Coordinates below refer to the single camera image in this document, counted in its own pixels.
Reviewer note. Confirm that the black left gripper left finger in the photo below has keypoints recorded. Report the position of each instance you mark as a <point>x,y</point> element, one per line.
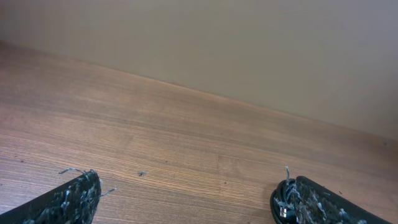
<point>75,201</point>

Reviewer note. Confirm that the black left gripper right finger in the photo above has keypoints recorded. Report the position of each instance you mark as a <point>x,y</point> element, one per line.
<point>302,200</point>

